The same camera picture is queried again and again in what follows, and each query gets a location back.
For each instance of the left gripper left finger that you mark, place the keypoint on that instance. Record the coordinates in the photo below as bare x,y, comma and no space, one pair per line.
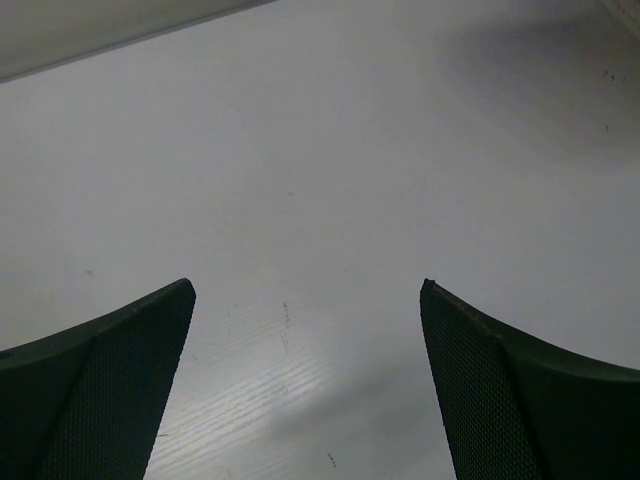
87,402

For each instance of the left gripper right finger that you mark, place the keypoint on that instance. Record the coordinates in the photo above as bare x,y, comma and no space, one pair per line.
516,407

